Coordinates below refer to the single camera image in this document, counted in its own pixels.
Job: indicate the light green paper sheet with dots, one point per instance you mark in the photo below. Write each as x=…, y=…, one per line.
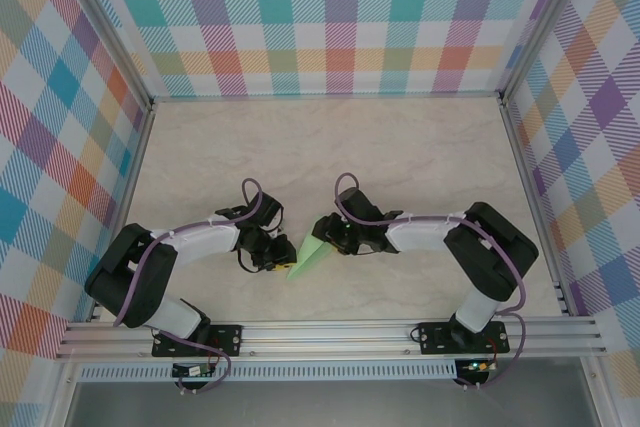
x=305, y=259

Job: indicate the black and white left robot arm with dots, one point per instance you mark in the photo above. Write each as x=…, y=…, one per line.
x=130, y=277

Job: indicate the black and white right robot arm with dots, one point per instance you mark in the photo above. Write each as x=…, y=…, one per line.
x=495, y=252

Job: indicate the black left controller board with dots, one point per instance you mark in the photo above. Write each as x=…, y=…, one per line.
x=192, y=371

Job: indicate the small right controller board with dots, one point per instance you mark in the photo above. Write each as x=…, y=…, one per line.
x=477, y=366

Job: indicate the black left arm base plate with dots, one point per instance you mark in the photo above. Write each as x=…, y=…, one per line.
x=227, y=339

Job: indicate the aluminium mounting rail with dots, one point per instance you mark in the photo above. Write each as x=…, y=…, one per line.
x=325, y=339

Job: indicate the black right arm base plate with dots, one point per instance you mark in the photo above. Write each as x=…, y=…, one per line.
x=431, y=342

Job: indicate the aluminium side floor rail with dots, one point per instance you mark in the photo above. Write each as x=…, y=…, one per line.
x=525, y=187
x=131, y=187

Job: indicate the aluminium frame post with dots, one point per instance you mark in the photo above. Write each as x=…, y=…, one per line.
x=107, y=27
x=547, y=22

